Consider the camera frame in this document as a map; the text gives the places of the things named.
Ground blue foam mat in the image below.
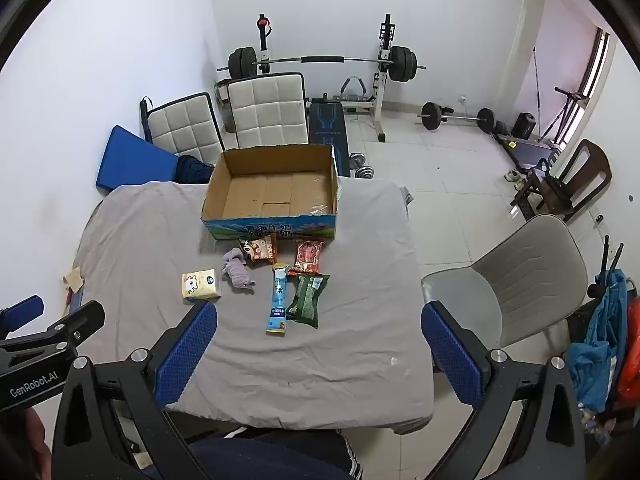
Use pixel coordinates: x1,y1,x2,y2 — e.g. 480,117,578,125
95,125,178,196

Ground yellow white tissue pack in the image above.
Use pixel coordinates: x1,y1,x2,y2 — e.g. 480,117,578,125
181,270,222,303

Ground black blue weight bench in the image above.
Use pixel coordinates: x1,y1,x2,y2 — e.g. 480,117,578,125
307,100,351,178

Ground white padded chair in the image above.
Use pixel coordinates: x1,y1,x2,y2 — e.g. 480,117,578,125
142,92,226,166
220,72,310,151

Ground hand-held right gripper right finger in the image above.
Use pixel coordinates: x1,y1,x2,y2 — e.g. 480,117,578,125
421,300,587,480

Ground orange bag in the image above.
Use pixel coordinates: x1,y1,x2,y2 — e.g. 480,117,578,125
615,297,640,401

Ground white barbell rack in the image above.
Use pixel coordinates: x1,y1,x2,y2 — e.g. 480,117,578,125
255,13,401,143

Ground grey exercise handle frame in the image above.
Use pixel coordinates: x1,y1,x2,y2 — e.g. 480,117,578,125
340,76,373,103

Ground person's legs in dark pants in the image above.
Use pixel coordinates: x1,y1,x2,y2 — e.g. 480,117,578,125
142,427,363,480

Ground black speaker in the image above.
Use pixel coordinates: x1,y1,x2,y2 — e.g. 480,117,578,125
511,112,537,141

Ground red snack packet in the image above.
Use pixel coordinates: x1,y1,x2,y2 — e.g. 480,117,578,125
288,238,326,276

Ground person's left hand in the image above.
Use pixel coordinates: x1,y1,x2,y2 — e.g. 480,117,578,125
0,406,53,480

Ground grey plastic chair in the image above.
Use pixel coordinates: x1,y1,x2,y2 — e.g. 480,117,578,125
421,214,590,361

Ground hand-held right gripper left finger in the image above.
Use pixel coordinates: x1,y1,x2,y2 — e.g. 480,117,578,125
51,301,219,480

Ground purple plush toy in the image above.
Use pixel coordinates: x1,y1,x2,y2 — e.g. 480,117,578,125
221,247,257,291

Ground long barbell with black plates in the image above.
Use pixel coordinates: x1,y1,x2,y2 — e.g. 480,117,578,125
216,45,427,83

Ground window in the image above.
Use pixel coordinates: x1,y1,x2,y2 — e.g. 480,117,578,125
575,27,612,146

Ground treadmill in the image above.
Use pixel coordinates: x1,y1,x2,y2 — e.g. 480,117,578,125
492,87,591,171

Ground green snack packet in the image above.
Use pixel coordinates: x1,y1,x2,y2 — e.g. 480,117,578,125
285,274,331,330

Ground short barbell with black plates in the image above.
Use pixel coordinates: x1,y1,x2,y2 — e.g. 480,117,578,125
417,101,496,134

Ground dark blue cloth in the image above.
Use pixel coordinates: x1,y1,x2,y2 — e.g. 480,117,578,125
175,155,217,185

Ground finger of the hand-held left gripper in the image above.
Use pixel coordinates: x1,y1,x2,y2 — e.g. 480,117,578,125
0,295,45,335
47,300,107,348

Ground dark wooden chair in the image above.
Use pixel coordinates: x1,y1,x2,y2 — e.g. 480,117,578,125
510,139,613,223

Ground blue long snack packet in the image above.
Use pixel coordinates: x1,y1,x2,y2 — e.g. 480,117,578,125
265,263,291,336

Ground black stand poles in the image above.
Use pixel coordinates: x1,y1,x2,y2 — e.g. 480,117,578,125
589,235,626,301

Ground blue bag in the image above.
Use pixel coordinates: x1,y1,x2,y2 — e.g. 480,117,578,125
567,269,631,411

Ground cardboard box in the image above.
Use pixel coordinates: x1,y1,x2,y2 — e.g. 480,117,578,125
201,143,340,241

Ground grey table cloth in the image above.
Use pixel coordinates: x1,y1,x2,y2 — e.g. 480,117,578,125
70,178,435,436

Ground orange snack packet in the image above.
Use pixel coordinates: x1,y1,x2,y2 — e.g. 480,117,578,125
239,238,278,266

